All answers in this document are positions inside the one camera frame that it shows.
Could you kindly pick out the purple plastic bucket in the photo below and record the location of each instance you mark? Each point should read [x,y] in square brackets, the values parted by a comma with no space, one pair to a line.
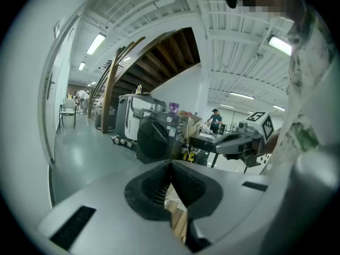
[174,108]

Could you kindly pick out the grey boxy appliance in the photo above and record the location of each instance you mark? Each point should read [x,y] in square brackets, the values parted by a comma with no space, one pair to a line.
[159,106]

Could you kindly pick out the green white patterned shirt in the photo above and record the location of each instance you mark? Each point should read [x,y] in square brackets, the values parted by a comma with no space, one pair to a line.
[305,89]

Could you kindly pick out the pale yellow bottle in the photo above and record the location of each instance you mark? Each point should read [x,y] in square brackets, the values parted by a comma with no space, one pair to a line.
[138,89]

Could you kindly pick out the person's right forearm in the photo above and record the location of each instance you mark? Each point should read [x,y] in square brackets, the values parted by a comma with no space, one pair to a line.
[272,142]

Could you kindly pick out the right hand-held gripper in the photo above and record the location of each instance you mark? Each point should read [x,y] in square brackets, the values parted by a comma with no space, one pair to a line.
[257,137]

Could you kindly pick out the white detergent drawer dark front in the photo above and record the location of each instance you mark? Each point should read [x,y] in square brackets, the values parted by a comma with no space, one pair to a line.
[138,113]

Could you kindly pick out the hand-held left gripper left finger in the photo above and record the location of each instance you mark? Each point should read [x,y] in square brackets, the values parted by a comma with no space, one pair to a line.
[106,211]

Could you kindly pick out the dark grey washing machine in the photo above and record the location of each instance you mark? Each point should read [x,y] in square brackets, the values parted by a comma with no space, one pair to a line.
[154,139]

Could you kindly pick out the white black wheeled machine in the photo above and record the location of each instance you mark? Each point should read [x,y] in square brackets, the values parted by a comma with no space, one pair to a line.
[131,121]

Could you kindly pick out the black frame sink stand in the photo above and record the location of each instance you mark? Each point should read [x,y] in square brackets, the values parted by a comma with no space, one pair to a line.
[202,142]

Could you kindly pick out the dark wooden staircase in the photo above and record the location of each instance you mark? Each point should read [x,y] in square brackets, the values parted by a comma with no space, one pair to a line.
[159,60]

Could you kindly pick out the white chair black legs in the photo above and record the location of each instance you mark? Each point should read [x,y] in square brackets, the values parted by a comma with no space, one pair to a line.
[68,108]

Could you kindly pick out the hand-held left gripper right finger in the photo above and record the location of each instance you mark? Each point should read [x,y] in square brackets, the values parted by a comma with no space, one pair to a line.
[228,195]

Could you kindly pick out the open cardboard box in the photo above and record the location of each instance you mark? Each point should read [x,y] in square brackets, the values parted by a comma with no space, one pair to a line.
[195,121]

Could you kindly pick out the white door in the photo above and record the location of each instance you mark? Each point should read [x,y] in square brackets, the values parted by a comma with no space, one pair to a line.
[53,121]

